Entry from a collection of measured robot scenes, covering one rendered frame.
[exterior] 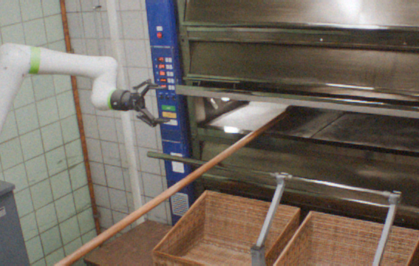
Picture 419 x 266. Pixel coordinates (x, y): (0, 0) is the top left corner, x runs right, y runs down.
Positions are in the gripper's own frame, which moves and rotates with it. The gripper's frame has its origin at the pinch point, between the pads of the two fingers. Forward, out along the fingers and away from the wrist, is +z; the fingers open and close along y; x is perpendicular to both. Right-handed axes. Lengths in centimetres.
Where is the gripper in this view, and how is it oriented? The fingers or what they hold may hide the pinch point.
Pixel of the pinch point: (164, 104)
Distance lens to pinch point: 246.5
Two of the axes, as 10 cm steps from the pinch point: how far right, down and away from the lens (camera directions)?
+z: 8.2, 1.1, -5.7
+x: -5.7, 3.0, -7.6
